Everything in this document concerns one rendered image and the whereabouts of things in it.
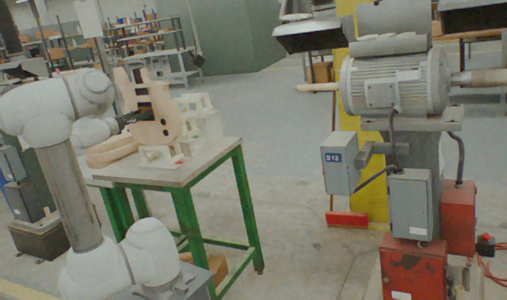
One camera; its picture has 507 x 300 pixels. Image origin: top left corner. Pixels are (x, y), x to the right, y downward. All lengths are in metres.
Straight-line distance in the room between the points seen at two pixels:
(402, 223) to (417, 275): 0.22
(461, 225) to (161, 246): 1.14
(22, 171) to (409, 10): 2.98
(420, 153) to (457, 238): 0.38
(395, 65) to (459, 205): 0.59
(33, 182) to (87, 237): 2.24
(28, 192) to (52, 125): 2.35
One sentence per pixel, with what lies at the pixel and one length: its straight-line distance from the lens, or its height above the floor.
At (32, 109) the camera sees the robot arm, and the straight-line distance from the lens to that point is 1.25.
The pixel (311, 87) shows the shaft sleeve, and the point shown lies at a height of 1.26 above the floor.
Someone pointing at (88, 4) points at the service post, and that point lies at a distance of 3.31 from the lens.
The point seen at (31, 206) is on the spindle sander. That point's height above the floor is 0.45.
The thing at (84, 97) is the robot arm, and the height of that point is 1.47.
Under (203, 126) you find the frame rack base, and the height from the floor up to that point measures 1.05.
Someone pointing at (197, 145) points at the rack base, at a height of 0.98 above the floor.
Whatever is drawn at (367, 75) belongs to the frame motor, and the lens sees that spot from 1.59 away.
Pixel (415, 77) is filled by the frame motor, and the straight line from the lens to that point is 1.54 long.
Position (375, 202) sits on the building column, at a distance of 2.94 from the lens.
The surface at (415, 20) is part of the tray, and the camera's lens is 1.70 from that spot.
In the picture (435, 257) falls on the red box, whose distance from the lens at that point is 1.74.
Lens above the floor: 1.65
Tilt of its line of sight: 18 degrees down
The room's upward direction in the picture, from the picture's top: 10 degrees counter-clockwise
